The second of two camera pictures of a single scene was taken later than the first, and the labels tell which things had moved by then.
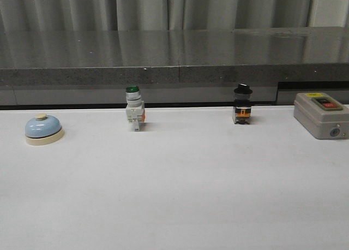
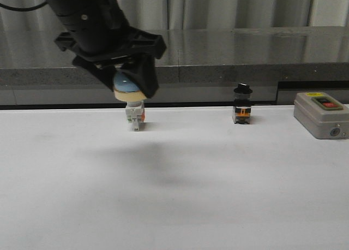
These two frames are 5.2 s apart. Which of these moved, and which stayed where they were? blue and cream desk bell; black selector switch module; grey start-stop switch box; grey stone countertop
Moved: blue and cream desk bell
Stayed: grey stone countertop; grey start-stop switch box; black selector switch module
